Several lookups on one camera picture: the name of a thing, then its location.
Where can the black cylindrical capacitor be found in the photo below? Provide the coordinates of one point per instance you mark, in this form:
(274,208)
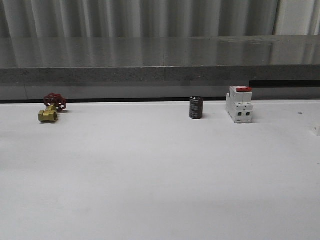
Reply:
(196,107)

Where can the grey stone counter ledge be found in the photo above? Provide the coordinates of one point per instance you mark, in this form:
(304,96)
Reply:
(214,61)

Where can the brass valve red handwheel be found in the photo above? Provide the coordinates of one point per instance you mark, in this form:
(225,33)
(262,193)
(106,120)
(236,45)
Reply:
(54,103)

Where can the white plastic block at edge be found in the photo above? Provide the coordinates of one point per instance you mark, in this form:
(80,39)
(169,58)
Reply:
(315,129)

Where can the white circuit breaker red switch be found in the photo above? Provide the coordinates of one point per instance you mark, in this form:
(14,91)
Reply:
(239,104)

